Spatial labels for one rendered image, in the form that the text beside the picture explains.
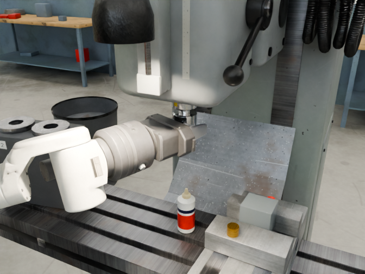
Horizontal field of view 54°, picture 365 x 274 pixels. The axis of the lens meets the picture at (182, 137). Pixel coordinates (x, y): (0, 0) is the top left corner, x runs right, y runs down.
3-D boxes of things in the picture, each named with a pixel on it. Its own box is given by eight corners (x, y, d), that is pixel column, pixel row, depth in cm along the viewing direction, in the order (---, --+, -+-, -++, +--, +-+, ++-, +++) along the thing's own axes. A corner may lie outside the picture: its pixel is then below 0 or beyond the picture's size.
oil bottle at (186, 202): (190, 236, 82) (190, 194, 78) (174, 230, 84) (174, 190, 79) (197, 225, 85) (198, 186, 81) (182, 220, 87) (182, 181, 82)
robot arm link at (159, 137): (196, 119, 62) (140, 137, 55) (195, 168, 66) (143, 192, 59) (151, 101, 71) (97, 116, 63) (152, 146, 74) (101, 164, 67)
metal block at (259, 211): (268, 240, 68) (271, 214, 66) (237, 231, 71) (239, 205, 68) (275, 225, 72) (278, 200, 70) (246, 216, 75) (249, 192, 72)
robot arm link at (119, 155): (127, 124, 57) (58, 144, 50) (143, 188, 59) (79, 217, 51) (94, 126, 65) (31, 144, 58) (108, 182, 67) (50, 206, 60)
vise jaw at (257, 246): (283, 276, 62) (285, 258, 60) (203, 248, 68) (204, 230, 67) (291, 254, 67) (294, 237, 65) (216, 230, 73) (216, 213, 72)
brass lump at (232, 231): (236, 239, 65) (237, 231, 64) (224, 235, 66) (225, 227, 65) (240, 232, 66) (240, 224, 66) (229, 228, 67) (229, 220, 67)
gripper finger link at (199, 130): (203, 135, 71) (180, 144, 67) (204, 120, 70) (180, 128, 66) (209, 138, 70) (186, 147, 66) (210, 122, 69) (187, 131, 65)
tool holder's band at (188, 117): (184, 123, 66) (184, 118, 66) (167, 116, 69) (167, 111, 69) (202, 116, 69) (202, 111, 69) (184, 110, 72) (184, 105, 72)
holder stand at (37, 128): (69, 211, 91) (58, 138, 82) (-5, 198, 96) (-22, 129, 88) (92, 186, 101) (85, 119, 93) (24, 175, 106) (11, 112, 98)
